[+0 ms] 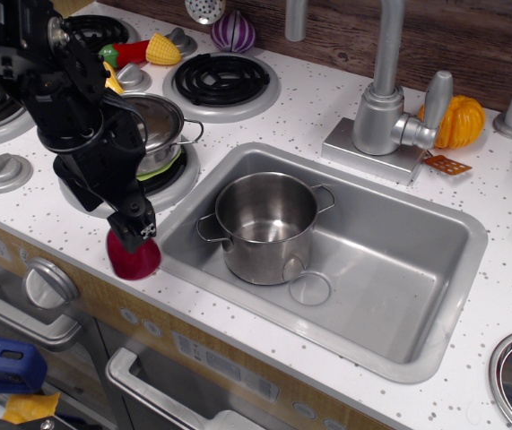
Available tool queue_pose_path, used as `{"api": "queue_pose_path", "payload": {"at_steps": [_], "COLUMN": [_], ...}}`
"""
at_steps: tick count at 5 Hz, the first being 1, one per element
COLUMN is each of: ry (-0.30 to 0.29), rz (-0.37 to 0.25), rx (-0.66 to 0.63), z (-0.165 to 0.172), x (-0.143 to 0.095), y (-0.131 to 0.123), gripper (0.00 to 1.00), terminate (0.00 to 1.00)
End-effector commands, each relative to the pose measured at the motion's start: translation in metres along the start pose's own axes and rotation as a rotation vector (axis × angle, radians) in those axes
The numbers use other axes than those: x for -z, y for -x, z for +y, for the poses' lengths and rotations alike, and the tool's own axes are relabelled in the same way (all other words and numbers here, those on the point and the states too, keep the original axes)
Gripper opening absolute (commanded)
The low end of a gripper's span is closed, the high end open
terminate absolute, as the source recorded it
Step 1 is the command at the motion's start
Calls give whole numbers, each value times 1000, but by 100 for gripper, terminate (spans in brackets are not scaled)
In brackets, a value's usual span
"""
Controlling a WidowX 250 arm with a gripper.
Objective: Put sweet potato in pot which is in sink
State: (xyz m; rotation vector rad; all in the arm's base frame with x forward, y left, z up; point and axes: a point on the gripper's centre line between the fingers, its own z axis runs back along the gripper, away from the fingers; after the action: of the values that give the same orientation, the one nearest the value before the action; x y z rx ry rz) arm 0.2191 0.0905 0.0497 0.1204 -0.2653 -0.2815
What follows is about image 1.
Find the grey stove knob rear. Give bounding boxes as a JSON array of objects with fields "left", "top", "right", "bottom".
[{"left": 166, "top": 27, "right": 197, "bottom": 57}]

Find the yellow toy piece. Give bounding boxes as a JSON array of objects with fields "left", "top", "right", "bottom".
[{"left": 103, "top": 61, "right": 124, "bottom": 95}]

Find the orange toy spatula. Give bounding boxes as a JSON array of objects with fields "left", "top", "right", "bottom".
[{"left": 424, "top": 155, "right": 472, "bottom": 176}]

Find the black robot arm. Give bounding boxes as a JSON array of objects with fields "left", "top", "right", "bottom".
[{"left": 0, "top": 1, "right": 156, "bottom": 254}]

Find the grey sink basin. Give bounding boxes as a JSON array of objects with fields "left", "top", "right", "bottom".
[{"left": 159, "top": 143, "right": 488, "bottom": 383}]

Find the silver oven dial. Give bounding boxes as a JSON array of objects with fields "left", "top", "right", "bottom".
[{"left": 22, "top": 257, "right": 80, "bottom": 310}]

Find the green cloth under pan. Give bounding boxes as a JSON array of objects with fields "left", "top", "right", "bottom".
[{"left": 136, "top": 149, "right": 182, "bottom": 181}]

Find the blue clamp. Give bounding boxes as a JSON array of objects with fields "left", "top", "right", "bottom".
[{"left": 0, "top": 338, "right": 48, "bottom": 394}]

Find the orange toy pumpkin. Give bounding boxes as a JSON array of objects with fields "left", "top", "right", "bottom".
[{"left": 434, "top": 95, "right": 486, "bottom": 150}]

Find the spotted hanging utensil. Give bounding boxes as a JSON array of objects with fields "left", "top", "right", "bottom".
[{"left": 185, "top": 0, "right": 226, "bottom": 25}]

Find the grey stove knob middle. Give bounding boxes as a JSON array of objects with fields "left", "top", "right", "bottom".
[{"left": 117, "top": 63, "right": 152, "bottom": 93}]

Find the red toy sweet potato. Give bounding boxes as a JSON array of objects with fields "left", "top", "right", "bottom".
[{"left": 106, "top": 230, "right": 161, "bottom": 280}]

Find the black coil burner right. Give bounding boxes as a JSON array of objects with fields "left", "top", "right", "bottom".
[{"left": 162, "top": 53, "right": 281, "bottom": 124}]

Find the grey stove knob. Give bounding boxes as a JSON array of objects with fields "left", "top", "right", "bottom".
[
  {"left": 117, "top": 63, "right": 152, "bottom": 93},
  {"left": 0, "top": 153, "right": 33, "bottom": 194},
  {"left": 166, "top": 27, "right": 197, "bottom": 57}
]

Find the grey post middle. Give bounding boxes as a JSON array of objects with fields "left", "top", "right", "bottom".
[{"left": 284, "top": 0, "right": 308, "bottom": 42}]

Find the small steel pan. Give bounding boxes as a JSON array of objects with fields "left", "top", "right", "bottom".
[{"left": 123, "top": 93, "right": 204, "bottom": 160}]

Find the silver toy faucet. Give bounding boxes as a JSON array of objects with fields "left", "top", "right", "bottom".
[{"left": 321, "top": 0, "right": 453, "bottom": 185}]

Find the black coil burner rear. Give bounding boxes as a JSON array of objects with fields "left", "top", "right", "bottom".
[{"left": 65, "top": 14, "right": 141, "bottom": 53}]

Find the grey front burner ring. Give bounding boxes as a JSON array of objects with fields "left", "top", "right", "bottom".
[{"left": 57, "top": 133, "right": 202, "bottom": 219}]

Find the grey stove knob front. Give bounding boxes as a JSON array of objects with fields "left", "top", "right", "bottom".
[{"left": 0, "top": 153, "right": 33, "bottom": 194}]

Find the steel pot in sink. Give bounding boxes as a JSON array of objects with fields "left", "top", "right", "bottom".
[{"left": 195, "top": 172, "right": 336, "bottom": 286}]

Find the yellow tape piece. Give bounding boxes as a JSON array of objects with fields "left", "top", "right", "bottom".
[{"left": 2, "top": 392, "right": 60, "bottom": 425}]

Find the silver oven door handle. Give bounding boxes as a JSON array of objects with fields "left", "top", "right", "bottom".
[{"left": 105, "top": 347, "right": 221, "bottom": 430}]

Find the yellow toy corn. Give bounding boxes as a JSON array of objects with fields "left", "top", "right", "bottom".
[{"left": 145, "top": 33, "right": 181, "bottom": 65}]

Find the purple striped toy onion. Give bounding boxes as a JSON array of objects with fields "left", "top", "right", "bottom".
[{"left": 211, "top": 11, "right": 256, "bottom": 54}]

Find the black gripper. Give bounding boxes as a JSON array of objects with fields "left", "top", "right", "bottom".
[{"left": 55, "top": 150, "right": 156, "bottom": 251}]

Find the red toy pepper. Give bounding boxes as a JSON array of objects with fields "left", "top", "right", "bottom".
[{"left": 99, "top": 40, "right": 149, "bottom": 69}]

